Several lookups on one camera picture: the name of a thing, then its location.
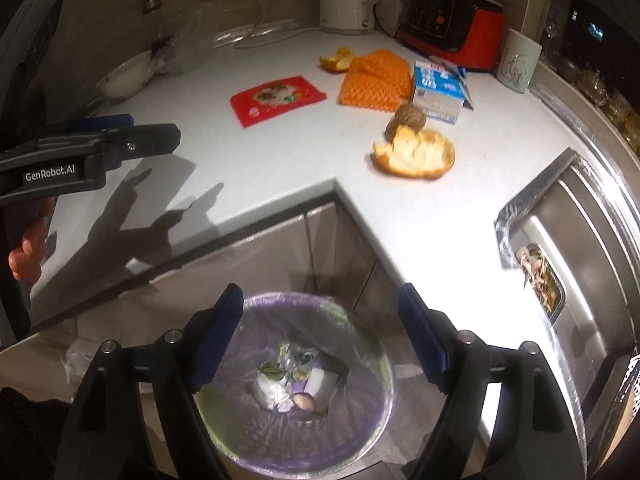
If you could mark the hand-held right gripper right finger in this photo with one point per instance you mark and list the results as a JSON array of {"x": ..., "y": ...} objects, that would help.
[{"x": 422, "y": 335}]

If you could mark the white crumpled tissue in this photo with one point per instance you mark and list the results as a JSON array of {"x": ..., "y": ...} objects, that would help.
[{"x": 272, "y": 392}]

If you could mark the clear plastic bag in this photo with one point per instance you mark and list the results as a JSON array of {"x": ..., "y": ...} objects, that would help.
[{"x": 187, "y": 47}]

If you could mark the small metal wall hook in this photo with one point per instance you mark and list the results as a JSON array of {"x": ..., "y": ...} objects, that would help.
[{"x": 152, "y": 4}]

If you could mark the small orange peel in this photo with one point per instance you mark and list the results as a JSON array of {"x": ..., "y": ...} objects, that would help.
[{"x": 341, "y": 61}]

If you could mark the person's left hand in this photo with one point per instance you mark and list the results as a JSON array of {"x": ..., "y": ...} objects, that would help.
[{"x": 27, "y": 257}]

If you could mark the white bowl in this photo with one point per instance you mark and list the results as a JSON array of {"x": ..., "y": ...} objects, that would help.
[{"x": 125, "y": 77}]

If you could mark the orange bread piece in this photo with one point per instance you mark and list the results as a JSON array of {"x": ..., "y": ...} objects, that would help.
[{"x": 415, "y": 155}]

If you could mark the white steamer rack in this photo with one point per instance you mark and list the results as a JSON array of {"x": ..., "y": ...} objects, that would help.
[{"x": 632, "y": 375}]

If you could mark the blue white milk carton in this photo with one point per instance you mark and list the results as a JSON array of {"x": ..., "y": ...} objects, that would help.
[{"x": 437, "y": 92}]

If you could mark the stainless steel sink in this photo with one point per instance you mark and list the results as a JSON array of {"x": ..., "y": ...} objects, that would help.
[{"x": 580, "y": 240}]

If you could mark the green printed wrapper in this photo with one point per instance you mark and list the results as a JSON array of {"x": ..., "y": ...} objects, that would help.
[{"x": 295, "y": 360}]

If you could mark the round bin with purple bag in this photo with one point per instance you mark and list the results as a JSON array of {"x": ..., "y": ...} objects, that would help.
[{"x": 350, "y": 410}]

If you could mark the red black blender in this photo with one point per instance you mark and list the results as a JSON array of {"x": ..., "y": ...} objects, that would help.
[{"x": 450, "y": 20}]

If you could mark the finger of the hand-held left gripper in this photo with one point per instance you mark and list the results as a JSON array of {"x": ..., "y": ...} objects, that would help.
[
  {"x": 107, "y": 122},
  {"x": 145, "y": 139}
]

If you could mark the glass teapot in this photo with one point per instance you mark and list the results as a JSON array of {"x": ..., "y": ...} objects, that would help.
[{"x": 595, "y": 87}]

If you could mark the red snack packet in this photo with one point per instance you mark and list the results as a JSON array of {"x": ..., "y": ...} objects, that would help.
[{"x": 277, "y": 100}]

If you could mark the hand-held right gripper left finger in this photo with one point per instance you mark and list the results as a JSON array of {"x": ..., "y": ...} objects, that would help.
[{"x": 217, "y": 340}]

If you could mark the grey kitchen cabinet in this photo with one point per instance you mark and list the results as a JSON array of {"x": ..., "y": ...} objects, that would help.
[{"x": 280, "y": 245}]

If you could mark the dark window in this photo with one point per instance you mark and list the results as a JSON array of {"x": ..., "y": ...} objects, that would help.
[{"x": 595, "y": 25}]

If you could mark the sink strainer with food scraps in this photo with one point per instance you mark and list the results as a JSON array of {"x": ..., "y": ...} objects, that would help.
[{"x": 540, "y": 280}]

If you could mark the white printed mug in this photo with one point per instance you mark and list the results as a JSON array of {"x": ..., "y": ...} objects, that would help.
[{"x": 517, "y": 62}]

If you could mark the orange foam fruit net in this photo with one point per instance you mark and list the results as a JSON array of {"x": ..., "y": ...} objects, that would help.
[{"x": 377, "y": 80}]

